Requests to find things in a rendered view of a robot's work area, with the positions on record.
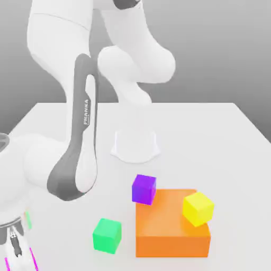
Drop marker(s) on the small green cube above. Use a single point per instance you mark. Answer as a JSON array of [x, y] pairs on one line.
[[107, 237]]

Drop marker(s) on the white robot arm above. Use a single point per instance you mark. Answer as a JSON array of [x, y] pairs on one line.
[[55, 63]]

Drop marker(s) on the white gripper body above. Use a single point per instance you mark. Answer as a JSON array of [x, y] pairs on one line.
[[25, 260]]

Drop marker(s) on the large orange box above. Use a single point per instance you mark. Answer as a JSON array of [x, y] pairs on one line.
[[169, 243]]

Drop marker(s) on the small yellow cube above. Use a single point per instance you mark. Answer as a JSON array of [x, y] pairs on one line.
[[198, 209]]

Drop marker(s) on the small purple cube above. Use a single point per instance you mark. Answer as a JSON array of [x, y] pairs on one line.
[[144, 190]]

